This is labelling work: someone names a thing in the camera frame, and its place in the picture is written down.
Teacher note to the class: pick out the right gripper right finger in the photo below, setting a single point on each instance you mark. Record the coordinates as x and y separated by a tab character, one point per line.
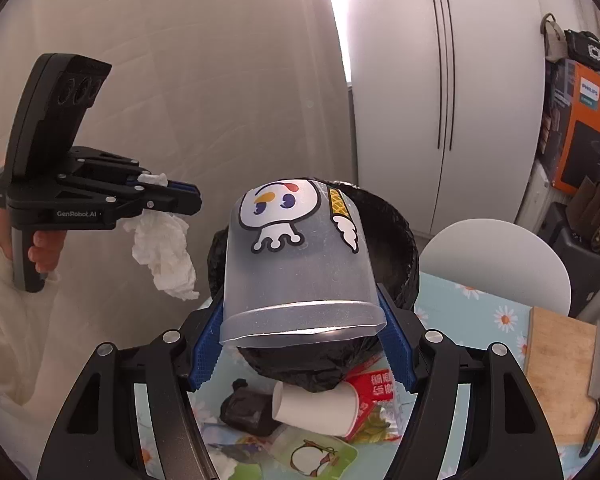
506	433

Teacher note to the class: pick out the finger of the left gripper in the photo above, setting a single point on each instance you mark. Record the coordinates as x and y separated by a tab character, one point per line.
187	204
161	185

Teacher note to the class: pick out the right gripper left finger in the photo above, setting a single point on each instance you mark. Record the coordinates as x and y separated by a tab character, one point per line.
96	435

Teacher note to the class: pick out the small white tissue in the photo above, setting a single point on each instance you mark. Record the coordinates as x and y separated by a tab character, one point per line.
160	244

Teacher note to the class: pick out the colourful foil snack wrapper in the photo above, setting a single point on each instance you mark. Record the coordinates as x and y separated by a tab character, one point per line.
382	424

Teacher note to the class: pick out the clear plastic cartoon cup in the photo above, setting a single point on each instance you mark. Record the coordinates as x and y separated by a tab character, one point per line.
297	269

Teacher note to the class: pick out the white paper cup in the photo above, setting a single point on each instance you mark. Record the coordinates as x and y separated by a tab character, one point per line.
332	413

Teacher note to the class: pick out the green cartoon paper package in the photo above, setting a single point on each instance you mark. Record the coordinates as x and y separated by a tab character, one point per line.
290	453

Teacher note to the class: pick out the red snack sachet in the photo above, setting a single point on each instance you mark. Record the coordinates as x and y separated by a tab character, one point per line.
372	387

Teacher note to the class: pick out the left forearm cream sleeve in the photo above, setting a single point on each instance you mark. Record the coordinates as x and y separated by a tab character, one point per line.
44	340

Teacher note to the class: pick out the black lined glass trash bowl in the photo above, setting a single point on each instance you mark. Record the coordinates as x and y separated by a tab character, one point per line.
394	258

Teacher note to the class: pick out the person's left hand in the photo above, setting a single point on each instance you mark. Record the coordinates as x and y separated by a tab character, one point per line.
45	250

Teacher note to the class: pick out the wooden cutting board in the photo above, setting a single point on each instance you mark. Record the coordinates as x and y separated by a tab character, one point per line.
558	367

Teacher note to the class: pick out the white chair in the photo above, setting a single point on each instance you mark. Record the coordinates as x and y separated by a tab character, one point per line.
502	259

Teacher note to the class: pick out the black stool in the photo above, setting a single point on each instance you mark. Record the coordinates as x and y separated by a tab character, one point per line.
582	264

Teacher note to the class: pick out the brown leather handbag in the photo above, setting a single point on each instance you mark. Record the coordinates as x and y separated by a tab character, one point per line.
583	213

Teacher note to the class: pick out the white cabinet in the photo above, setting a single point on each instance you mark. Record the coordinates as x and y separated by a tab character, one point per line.
447	104

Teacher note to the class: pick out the orange Philips appliance box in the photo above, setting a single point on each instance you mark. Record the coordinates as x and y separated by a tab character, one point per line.
569	143

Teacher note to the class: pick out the cleaver knife black handle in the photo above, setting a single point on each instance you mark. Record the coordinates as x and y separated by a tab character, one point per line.
594	394

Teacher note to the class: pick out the black camera bag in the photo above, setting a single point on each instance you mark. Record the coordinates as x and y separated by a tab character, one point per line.
584	48

